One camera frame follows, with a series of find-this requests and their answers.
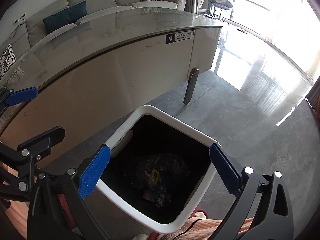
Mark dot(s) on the large window frame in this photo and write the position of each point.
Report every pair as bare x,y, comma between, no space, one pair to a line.
290,25

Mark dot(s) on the black swivel stool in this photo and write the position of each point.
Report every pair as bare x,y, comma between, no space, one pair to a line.
222,5

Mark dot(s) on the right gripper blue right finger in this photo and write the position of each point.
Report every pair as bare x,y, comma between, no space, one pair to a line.
227,172

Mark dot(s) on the teal rectangular cushion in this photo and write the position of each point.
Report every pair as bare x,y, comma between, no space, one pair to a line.
66,16

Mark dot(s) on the dark metal table leg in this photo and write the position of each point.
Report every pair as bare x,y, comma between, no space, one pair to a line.
191,85

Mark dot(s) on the black label sticker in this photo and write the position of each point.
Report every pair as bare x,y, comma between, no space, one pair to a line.
179,36

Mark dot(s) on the white trash bin black liner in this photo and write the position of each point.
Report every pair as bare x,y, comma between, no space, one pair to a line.
159,169

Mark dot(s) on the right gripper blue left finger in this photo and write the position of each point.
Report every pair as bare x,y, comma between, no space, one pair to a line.
93,171

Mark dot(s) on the white wall socket with cables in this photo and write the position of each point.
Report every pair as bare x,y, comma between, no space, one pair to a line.
20,21

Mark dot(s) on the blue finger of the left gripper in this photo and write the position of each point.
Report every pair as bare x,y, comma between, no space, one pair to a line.
21,96

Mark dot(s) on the grey sectional sofa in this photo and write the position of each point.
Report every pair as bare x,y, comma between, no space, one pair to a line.
25,37

